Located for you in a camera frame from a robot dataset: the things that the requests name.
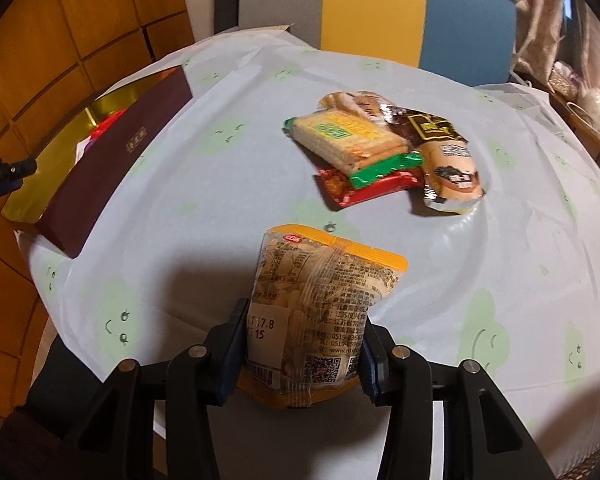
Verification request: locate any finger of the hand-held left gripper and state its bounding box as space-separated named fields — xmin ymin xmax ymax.
xmin=0 ymin=157 xmax=37 ymax=209

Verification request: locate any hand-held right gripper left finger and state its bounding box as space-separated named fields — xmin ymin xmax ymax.
xmin=62 ymin=297 xmax=251 ymax=480

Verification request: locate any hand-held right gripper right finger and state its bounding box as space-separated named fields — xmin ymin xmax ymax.
xmin=360 ymin=325 xmax=556 ymax=480

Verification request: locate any orange-edged peanut packet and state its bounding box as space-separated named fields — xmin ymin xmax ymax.
xmin=237 ymin=224 xmax=409 ymax=409

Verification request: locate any gold tin box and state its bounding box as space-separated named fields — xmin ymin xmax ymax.
xmin=0 ymin=65 xmax=193 ymax=260

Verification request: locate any plain red snack packet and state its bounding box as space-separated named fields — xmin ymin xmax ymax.
xmin=91 ymin=110 xmax=130 ymax=137

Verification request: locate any red flower-print snack packet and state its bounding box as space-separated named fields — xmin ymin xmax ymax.
xmin=314 ymin=164 xmax=426 ymax=211

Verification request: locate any green-ended cracker packet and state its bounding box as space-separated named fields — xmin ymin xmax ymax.
xmin=282 ymin=110 xmax=425 ymax=188

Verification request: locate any black gold-framed snack packet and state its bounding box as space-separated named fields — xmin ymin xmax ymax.
xmin=405 ymin=110 xmax=468 ymax=148

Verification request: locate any dark brown glossy snack packet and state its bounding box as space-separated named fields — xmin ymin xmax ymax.
xmin=382 ymin=105 xmax=421 ymax=141

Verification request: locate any beige round pastry packet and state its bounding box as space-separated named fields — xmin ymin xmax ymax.
xmin=319 ymin=90 xmax=396 ymax=123

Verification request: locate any wooden panel wardrobe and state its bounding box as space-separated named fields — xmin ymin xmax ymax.
xmin=0 ymin=0 xmax=196 ymax=421

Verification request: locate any pale printed tablecloth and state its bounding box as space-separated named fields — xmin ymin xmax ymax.
xmin=15 ymin=27 xmax=600 ymax=478

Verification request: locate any dark grey chair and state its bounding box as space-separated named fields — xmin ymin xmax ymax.
xmin=0 ymin=332 xmax=131 ymax=461

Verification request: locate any beige bun packet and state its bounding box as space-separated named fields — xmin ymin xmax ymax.
xmin=420 ymin=140 xmax=491 ymax=215

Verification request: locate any round serving tray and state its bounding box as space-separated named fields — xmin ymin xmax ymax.
xmin=565 ymin=102 xmax=600 ymax=141

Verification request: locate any white teapot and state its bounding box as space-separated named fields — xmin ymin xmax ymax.
xmin=580 ymin=87 xmax=600 ymax=121

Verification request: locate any grey yellow blue chair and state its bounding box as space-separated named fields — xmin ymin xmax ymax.
xmin=237 ymin=0 xmax=517 ymax=86

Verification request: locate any patterned beige curtain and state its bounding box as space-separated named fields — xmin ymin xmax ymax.
xmin=510 ymin=0 xmax=600 ymax=161

